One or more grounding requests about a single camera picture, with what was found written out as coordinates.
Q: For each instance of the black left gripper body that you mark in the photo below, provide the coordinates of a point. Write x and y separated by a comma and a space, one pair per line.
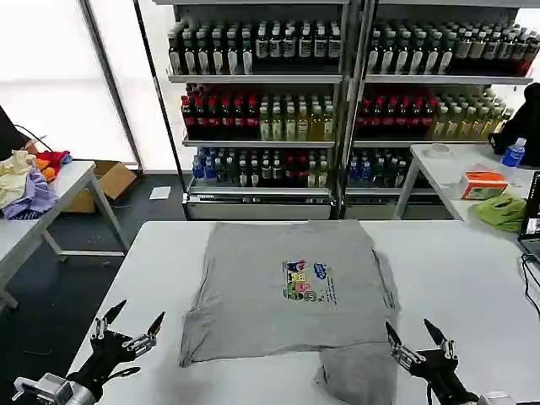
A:
105, 354

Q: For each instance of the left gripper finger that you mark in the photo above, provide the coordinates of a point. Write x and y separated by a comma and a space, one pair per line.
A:
147, 337
103, 322

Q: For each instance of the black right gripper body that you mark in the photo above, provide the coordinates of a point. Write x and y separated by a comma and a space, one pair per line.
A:
443, 373

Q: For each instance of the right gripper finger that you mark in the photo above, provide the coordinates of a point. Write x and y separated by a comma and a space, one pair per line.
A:
445, 346
401, 352

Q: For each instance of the grey cartoon print t-shirt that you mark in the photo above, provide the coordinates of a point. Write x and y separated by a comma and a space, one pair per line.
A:
253, 295

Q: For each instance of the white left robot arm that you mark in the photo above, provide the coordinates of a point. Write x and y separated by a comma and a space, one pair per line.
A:
55, 390

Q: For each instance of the white side table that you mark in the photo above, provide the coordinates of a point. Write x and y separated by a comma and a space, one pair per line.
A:
67, 185

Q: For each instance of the white paper sheet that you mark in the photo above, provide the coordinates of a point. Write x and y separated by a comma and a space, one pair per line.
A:
160, 192

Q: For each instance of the purple cloth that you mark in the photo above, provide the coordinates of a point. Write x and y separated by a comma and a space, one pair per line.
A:
38, 194

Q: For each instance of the green cloth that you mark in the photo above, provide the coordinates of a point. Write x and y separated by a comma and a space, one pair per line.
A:
502, 213

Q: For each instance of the brown cardboard box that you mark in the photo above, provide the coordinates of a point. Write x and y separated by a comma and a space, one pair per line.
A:
107, 177

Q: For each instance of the black laptop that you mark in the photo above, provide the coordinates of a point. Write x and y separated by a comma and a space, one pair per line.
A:
532, 219

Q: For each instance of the orange cloth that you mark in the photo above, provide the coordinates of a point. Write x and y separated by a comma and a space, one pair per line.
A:
50, 174

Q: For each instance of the orange tissue box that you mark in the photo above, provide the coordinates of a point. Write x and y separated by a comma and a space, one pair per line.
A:
483, 183

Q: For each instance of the cream cloth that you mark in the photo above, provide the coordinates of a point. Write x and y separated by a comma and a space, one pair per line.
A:
12, 177

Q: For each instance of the red cloth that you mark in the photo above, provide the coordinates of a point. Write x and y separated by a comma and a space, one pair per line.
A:
52, 158

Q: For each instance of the white desk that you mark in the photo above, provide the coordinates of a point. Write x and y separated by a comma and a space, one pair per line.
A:
439, 173

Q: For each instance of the blue label water bottle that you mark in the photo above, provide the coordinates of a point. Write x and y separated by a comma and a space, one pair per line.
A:
512, 158

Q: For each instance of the black monitor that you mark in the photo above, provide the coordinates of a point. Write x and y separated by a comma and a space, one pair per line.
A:
8, 135

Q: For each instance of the person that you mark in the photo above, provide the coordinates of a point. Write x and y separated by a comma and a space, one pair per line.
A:
523, 122

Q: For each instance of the shelf rack with bottles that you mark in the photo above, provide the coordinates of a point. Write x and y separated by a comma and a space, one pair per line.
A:
261, 105
422, 105

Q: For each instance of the thin black window post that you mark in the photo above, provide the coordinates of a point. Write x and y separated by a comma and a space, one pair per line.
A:
160, 101

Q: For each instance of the grey window frame post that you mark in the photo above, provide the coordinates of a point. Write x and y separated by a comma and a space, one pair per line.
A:
111, 84

